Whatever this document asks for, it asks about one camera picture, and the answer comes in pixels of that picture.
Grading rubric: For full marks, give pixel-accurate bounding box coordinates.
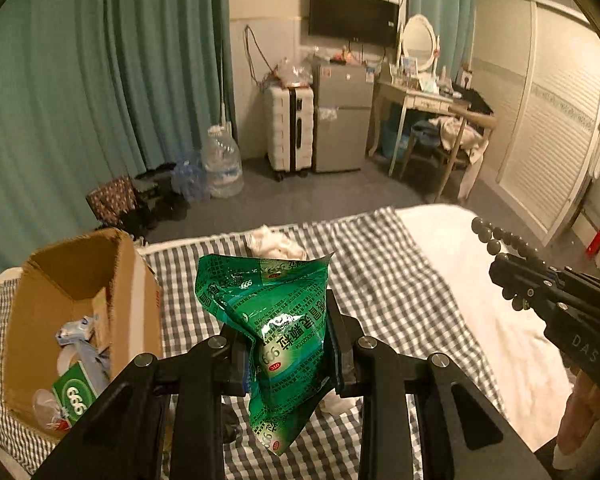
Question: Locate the grey bead bracelet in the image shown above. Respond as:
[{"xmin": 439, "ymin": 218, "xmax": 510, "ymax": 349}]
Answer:
[{"xmin": 470, "ymin": 216, "xmax": 549, "ymax": 312}]

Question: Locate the green medicine packet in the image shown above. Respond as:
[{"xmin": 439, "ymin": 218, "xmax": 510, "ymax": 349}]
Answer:
[{"xmin": 195, "ymin": 254, "xmax": 332, "ymax": 456}]

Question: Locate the person's right hand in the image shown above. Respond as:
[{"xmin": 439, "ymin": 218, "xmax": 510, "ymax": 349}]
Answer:
[{"xmin": 552, "ymin": 370, "xmax": 600, "ymax": 471}]

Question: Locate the white fluffy blanket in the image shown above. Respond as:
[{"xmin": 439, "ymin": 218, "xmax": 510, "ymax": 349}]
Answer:
[{"xmin": 396, "ymin": 204, "xmax": 571, "ymax": 451}]

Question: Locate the green 999 medicine box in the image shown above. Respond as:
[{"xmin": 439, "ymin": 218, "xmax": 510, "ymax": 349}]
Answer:
[{"xmin": 53, "ymin": 361, "xmax": 109, "ymax": 427}]

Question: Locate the brown cardboard box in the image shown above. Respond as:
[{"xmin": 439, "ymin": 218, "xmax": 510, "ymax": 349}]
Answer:
[{"xmin": 3, "ymin": 229, "xmax": 162, "ymax": 443}]

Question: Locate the green checkered cloth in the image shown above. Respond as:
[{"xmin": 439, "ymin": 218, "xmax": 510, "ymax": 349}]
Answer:
[{"xmin": 0, "ymin": 208, "xmax": 505, "ymax": 479}]

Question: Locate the crumpled white cloth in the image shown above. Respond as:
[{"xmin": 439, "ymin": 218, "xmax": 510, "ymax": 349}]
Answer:
[{"xmin": 246, "ymin": 226, "xmax": 308, "ymax": 260}]

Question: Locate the wooden chair with clothes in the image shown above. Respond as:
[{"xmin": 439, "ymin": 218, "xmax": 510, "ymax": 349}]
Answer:
[{"xmin": 399, "ymin": 105, "xmax": 498, "ymax": 205}]

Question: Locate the floral patterned bag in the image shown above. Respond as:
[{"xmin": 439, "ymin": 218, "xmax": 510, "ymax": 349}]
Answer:
[{"xmin": 85, "ymin": 176, "xmax": 137, "ymax": 229}]

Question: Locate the white louvered wardrobe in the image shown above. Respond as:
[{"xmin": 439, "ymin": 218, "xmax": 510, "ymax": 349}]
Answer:
[{"xmin": 471, "ymin": 0, "xmax": 600, "ymax": 245}]

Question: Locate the blue crushed water bottle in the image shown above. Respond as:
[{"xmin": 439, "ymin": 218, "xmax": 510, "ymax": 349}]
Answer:
[{"xmin": 172, "ymin": 151, "xmax": 210, "ymax": 204}]

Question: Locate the large clear water jug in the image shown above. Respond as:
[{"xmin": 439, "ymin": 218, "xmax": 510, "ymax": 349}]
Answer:
[{"xmin": 202, "ymin": 122, "xmax": 244, "ymax": 198}]

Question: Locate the white dressing table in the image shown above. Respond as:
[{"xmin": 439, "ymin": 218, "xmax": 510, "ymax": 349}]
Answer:
[{"xmin": 367, "ymin": 80, "xmax": 469, "ymax": 177}]

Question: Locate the white oval vanity mirror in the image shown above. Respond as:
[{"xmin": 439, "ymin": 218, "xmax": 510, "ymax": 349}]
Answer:
[{"xmin": 398, "ymin": 14, "xmax": 440, "ymax": 73}]

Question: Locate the silver mini fridge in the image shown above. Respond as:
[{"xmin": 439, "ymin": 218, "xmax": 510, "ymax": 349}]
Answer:
[{"xmin": 313, "ymin": 63, "xmax": 374, "ymax": 174}]

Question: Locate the white hard suitcase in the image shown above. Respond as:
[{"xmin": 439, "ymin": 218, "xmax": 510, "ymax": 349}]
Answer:
[{"xmin": 264, "ymin": 87, "xmax": 314, "ymax": 182}]

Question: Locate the green window curtain right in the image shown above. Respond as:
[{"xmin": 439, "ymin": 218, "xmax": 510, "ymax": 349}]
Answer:
[{"xmin": 407, "ymin": 0, "xmax": 476, "ymax": 80}]

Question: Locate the large green curtain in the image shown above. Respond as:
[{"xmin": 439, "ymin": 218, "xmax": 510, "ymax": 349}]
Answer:
[{"xmin": 0, "ymin": 0, "xmax": 235, "ymax": 273}]

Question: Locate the black wall television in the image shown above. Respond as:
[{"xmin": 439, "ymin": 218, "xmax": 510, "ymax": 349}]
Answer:
[{"xmin": 308, "ymin": 0, "xmax": 400, "ymax": 49}]

